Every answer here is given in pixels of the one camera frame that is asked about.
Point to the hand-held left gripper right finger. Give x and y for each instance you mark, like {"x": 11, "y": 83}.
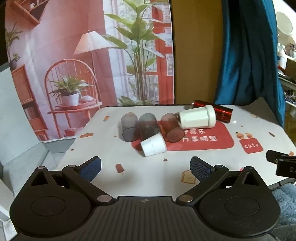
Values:
{"x": 200, "y": 169}

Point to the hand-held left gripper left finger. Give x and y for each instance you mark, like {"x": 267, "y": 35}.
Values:
{"x": 91, "y": 169}

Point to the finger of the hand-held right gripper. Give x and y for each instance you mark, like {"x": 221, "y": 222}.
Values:
{"x": 285, "y": 165}

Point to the small white cup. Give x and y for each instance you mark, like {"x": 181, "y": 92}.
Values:
{"x": 152, "y": 145}

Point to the brown translucent cup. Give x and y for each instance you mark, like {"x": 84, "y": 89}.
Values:
{"x": 172, "y": 128}

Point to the large white cup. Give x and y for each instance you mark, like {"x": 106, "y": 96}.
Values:
{"x": 196, "y": 117}

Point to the grey translucent cup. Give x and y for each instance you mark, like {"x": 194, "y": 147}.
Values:
{"x": 129, "y": 126}
{"x": 148, "y": 125}

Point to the printed tablecloth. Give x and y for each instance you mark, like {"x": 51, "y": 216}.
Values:
{"x": 115, "y": 153}

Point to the blue fluffy rug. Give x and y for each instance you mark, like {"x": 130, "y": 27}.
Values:
{"x": 285, "y": 208}

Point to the red metallic bottle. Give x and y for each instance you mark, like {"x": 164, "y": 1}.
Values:
{"x": 223, "y": 112}

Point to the cluttered shelf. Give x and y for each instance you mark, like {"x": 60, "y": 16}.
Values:
{"x": 288, "y": 67}

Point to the printed room backdrop cloth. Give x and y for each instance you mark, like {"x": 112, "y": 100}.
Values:
{"x": 69, "y": 58}

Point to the brown cardboard panel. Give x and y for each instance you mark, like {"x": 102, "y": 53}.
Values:
{"x": 196, "y": 51}

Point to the blue curtain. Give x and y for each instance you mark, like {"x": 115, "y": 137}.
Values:
{"x": 247, "y": 51}

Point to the white round mirror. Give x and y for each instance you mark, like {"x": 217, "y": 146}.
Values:
{"x": 284, "y": 22}

